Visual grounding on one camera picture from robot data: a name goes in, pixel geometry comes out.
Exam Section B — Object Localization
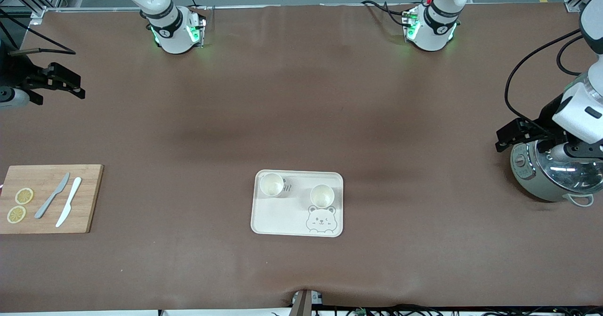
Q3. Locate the white plastic cup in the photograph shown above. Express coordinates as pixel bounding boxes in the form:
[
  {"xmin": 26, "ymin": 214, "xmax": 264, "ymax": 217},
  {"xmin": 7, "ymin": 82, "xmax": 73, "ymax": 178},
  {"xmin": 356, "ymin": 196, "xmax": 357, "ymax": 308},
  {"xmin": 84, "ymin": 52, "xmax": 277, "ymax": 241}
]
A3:
[
  {"xmin": 310, "ymin": 184, "xmax": 335, "ymax": 209},
  {"xmin": 260, "ymin": 172, "xmax": 285, "ymax": 197}
]

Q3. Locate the grey-green electric cooking pot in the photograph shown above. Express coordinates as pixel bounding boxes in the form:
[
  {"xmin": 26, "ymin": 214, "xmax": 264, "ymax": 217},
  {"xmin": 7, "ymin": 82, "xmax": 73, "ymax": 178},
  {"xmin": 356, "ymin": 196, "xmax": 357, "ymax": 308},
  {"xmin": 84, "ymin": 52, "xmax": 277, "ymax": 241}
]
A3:
[{"xmin": 510, "ymin": 139, "xmax": 603, "ymax": 207}]

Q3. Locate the glass pot lid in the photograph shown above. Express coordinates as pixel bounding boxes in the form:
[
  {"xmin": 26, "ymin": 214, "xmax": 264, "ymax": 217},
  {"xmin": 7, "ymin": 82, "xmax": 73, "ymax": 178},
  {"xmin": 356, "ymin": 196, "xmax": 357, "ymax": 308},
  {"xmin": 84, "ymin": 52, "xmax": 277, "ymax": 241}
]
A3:
[{"xmin": 532, "ymin": 139, "xmax": 603, "ymax": 194}]

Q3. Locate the white plastic knife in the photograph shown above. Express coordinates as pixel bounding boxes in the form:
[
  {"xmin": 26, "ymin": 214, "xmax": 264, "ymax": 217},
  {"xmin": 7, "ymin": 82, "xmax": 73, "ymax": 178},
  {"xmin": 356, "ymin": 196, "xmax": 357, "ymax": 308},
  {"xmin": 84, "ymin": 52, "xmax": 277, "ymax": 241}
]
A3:
[{"xmin": 56, "ymin": 177, "xmax": 82, "ymax": 228}]

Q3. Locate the grey plastic knife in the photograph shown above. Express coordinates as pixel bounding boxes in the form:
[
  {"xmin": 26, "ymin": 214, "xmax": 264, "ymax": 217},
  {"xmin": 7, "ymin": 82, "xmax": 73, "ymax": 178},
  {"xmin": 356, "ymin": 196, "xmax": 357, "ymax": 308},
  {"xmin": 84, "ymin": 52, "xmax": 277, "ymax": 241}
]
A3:
[{"xmin": 34, "ymin": 172, "xmax": 70, "ymax": 219}]

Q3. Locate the wooden cutting board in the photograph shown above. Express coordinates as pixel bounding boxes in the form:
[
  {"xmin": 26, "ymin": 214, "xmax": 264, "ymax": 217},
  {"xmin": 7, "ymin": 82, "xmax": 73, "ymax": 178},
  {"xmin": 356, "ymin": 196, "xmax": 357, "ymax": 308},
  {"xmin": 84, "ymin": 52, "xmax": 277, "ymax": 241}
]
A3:
[{"xmin": 0, "ymin": 164, "xmax": 104, "ymax": 235}]

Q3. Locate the white tray with bear print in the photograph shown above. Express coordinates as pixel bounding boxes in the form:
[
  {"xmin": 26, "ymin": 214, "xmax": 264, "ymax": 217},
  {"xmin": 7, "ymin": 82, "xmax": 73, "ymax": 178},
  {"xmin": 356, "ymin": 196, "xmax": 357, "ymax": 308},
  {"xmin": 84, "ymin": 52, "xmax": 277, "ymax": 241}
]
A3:
[{"xmin": 251, "ymin": 170, "xmax": 344, "ymax": 238}]

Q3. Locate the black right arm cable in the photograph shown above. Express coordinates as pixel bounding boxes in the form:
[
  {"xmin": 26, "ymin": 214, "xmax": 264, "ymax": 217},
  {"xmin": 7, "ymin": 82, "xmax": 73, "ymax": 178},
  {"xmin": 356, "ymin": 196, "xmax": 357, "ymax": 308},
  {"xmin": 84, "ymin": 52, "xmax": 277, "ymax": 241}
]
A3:
[{"xmin": 0, "ymin": 17, "xmax": 77, "ymax": 57}]

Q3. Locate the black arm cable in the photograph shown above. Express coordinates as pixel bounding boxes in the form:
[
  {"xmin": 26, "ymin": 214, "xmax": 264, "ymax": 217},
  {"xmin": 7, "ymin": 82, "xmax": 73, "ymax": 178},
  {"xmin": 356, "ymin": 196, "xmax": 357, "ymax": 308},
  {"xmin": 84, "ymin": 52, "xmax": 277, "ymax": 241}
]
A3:
[
  {"xmin": 0, "ymin": 17, "xmax": 77, "ymax": 57},
  {"xmin": 504, "ymin": 29, "xmax": 587, "ymax": 126}
]

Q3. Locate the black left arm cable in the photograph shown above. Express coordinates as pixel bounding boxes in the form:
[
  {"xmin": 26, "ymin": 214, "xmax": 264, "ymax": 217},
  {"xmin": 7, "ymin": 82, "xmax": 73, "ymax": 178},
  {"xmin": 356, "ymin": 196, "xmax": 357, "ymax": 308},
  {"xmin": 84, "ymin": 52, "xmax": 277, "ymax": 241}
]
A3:
[{"xmin": 504, "ymin": 29, "xmax": 587, "ymax": 126}]

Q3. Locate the black left base cable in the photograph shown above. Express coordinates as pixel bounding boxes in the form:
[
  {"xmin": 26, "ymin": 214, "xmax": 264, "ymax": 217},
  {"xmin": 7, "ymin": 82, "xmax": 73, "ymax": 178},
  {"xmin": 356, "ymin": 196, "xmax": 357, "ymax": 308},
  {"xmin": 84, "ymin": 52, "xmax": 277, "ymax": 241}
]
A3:
[{"xmin": 361, "ymin": 0, "xmax": 416, "ymax": 27}]

